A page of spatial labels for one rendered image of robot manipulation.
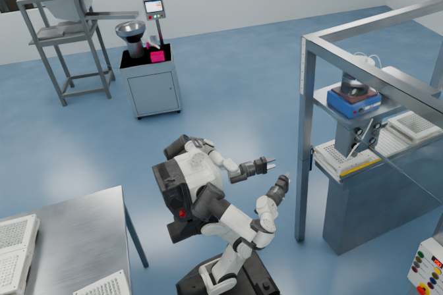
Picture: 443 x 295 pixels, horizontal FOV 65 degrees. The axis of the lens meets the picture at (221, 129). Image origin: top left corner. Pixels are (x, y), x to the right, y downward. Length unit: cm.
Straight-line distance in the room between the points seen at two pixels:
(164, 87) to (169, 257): 214
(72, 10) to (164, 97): 159
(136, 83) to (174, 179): 277
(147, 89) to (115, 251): 264
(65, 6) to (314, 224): 384
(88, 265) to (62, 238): 28
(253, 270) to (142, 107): 262
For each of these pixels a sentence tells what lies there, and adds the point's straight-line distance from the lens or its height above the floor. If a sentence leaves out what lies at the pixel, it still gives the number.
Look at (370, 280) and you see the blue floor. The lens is 293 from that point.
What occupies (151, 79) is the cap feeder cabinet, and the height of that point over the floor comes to 56.
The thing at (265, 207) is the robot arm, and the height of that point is 113.
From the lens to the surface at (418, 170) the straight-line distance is 156.
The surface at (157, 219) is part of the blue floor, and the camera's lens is 330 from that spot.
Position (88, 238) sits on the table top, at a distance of 221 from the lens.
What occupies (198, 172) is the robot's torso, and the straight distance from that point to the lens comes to 168.
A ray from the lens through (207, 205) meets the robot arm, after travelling 157.
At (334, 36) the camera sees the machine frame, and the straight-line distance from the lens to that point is 199.
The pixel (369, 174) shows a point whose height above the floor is 87.
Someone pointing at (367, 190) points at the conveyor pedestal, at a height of 65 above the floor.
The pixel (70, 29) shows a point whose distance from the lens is 515.
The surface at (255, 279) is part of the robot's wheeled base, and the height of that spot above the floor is 19.
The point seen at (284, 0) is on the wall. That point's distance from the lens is 714.
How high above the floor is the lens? 246
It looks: 36 degrees down
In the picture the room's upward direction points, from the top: 7 degrees counter-clockwise
